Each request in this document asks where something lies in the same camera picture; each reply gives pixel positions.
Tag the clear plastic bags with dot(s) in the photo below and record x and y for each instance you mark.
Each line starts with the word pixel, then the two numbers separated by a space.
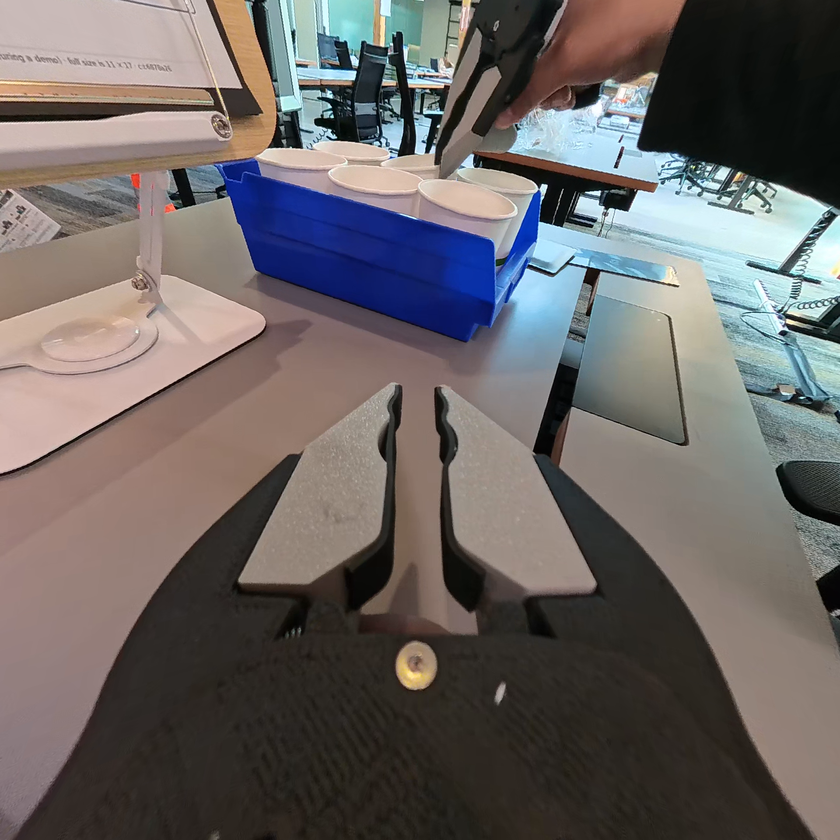
pixel 577 134

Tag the black office chair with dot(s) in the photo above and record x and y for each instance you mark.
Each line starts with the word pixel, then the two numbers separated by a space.
pixel 722 184
pixel 403 85
pixel 367 92
pixel 814 492

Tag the blue plastic bin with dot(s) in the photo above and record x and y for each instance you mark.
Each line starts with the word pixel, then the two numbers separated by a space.
pixel 367 275

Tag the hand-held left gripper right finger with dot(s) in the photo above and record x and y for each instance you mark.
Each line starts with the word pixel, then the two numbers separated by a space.
pixel 512 525

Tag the grey rolling partition board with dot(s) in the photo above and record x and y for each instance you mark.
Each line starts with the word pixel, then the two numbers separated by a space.
pixel 289 59

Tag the printed photo leaflet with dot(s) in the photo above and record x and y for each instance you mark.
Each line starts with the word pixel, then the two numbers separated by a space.
pixel 26 223

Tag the wooden white document stand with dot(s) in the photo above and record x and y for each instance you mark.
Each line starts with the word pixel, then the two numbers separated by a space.
pixel 197 328

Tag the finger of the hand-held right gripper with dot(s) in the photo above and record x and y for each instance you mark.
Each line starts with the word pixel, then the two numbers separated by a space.
pixel 459 98
pixel 502 98

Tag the wooden office desk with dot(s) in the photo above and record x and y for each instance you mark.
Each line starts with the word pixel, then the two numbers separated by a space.
pixel 341 75
pixel 577 167

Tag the orange traffic cone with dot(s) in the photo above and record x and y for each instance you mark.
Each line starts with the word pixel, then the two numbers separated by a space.
pixel 135 180

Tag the printed instruction sheet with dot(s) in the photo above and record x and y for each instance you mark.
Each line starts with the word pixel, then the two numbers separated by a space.
pixel 118 39

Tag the dark glossy sheet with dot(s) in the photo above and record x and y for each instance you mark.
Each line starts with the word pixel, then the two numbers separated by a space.
pixel 623 268

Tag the person's right hand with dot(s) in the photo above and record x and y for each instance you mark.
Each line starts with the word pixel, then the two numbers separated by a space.
pixel 590 46

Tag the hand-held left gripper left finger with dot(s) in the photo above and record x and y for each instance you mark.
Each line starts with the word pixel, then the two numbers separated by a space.
pixel 321 518

